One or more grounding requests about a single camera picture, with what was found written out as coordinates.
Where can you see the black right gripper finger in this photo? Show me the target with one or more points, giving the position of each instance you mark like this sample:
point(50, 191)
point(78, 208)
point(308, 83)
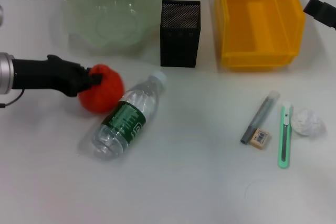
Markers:
point(323, 11)

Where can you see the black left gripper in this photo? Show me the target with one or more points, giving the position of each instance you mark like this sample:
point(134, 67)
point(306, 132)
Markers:
point(47, 74)

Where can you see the red-orange fruit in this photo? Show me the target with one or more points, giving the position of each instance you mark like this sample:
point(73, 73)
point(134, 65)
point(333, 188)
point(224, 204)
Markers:
point(105, 95)

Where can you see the clear green-label water bottle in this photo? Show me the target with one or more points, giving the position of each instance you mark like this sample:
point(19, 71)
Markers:
point(126, 121)

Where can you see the white paper ball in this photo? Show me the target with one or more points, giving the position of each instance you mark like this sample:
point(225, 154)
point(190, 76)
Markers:
point(308, 123)

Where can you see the grey pen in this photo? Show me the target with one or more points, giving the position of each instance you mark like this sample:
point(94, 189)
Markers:
point(258, 117)

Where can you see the green utility knife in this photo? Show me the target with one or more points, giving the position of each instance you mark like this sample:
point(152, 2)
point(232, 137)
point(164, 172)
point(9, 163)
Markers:
point(284, 140)

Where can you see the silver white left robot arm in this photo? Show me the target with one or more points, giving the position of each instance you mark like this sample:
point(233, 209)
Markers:
point(5, 73)

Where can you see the pale green glass fruit plate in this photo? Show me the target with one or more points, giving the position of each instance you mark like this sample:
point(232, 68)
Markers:
point(110, 11)

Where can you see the black mesh pen holder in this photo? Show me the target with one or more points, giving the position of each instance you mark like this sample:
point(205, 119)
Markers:
point(178, 37)

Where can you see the beige eraser with barcode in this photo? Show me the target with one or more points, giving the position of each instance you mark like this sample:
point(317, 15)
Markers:
point(260, 138)

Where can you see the yellow plastic bin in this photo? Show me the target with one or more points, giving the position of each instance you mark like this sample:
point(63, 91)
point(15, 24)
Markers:
point(257, 24)

